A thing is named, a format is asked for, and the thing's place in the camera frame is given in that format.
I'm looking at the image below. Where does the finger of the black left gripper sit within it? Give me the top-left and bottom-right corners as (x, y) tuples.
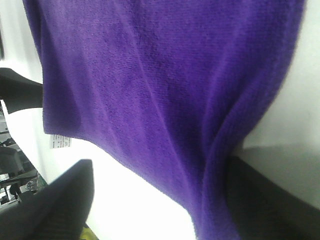
(0, 67), (43, 114)

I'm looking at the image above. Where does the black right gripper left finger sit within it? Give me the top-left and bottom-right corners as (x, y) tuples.
(0, 159), (94, 240)

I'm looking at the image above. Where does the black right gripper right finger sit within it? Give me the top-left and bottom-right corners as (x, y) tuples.
(226, 156), (320, 240)

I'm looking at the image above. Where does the purple towel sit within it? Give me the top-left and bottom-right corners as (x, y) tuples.
(23, 0), (305, 240)

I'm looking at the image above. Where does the white towel care label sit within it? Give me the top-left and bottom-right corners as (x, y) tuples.
(49, 134), (72, 149)

